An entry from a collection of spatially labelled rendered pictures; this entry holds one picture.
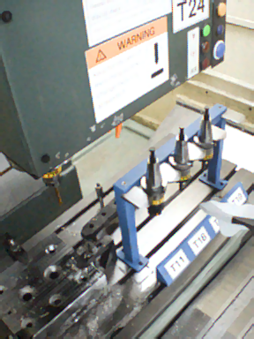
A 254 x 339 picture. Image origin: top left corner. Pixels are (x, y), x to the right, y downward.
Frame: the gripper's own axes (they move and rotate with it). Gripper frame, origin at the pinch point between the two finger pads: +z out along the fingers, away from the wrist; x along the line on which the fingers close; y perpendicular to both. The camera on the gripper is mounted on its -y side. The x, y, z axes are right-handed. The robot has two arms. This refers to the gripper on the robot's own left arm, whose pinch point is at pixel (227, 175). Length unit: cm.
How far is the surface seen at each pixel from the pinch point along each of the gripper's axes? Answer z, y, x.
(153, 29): 13.5, -20.9, -2.1
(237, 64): 53, 28, 85
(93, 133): 12.5, -10.1, -15.2
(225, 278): 8, 69, 23
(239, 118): 26, 23, 45
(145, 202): 21.7, 23.4, 0.9
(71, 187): 81, 66, 11
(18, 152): 14.0, -12.6, -25.8
